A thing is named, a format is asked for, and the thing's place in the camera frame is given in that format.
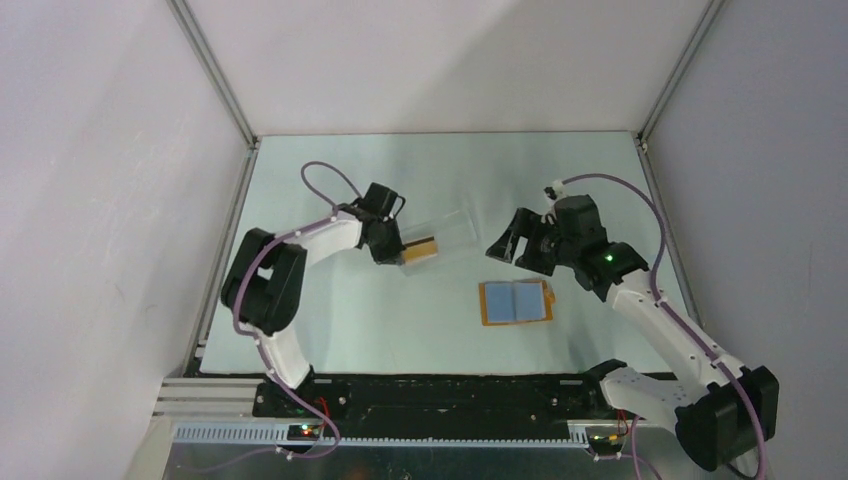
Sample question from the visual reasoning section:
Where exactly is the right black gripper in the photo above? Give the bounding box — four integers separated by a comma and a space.
485, 208, 578, 277

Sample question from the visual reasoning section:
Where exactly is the gold credit card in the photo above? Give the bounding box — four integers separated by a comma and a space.
402, 236, 439, 265

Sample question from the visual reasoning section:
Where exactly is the clear plastic card box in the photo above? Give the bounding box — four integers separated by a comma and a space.
400, 209, 480, 276

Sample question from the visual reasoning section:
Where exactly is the orange card holder wallet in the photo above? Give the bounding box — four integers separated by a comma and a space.
478, 279, 556, 326

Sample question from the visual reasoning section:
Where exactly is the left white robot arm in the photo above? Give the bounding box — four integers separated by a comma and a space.
220, 183, 407, 417

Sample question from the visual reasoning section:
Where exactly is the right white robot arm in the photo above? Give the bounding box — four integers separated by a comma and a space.
486, 195, 779, 471

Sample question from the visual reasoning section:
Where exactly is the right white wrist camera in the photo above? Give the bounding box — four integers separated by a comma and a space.
543, 180, 566, 205

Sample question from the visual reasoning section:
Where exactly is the right aluminium frame post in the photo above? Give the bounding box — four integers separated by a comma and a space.
634, 1, 728, 326

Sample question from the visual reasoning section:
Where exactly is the aluminium frame post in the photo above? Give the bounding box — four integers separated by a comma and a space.
634, 1, 728, 326
167, 0, 258, 369

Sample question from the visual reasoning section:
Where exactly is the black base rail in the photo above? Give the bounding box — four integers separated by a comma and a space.
252, 374, 618, 439

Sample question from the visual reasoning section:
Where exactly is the grey slotted cable duct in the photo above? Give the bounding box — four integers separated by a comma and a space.
173, 422, 589, 448

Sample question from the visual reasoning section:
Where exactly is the left aluminium frame post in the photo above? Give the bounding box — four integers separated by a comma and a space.
167, 0, 258, 369

